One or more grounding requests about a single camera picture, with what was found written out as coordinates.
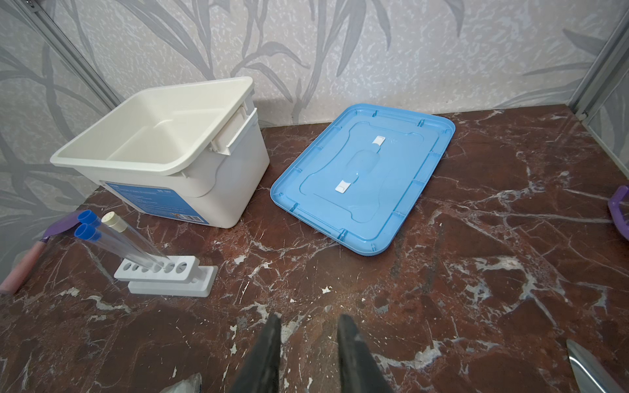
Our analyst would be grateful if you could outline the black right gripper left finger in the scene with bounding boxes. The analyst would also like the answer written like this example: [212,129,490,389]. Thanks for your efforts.
[230,314,282,392]

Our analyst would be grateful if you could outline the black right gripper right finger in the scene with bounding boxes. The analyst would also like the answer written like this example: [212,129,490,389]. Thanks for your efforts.
[337,314,392,392]

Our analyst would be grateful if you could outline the white test tube rack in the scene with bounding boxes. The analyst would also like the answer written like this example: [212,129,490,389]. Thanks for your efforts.
[114,255,218,297]

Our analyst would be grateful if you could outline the test tube cork stopper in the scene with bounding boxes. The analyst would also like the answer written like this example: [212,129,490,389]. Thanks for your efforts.
[101,211,170,271]

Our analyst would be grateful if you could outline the blue plastic bin lid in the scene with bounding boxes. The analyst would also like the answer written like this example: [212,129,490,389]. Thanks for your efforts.
[270,104,455,256]

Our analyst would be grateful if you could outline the white plastic storage bin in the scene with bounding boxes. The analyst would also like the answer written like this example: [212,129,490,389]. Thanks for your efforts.
[51,76,270,229]

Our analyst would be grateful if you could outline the metal tongs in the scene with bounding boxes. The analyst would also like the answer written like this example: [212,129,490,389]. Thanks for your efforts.
[566,340,625,393]

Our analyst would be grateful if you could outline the purple toy shovel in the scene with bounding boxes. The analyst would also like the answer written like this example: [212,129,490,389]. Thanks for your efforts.
[1,211,81,295]

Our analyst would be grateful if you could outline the aluminium frame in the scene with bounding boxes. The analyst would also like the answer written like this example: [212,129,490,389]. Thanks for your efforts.
[1,1,124,110]

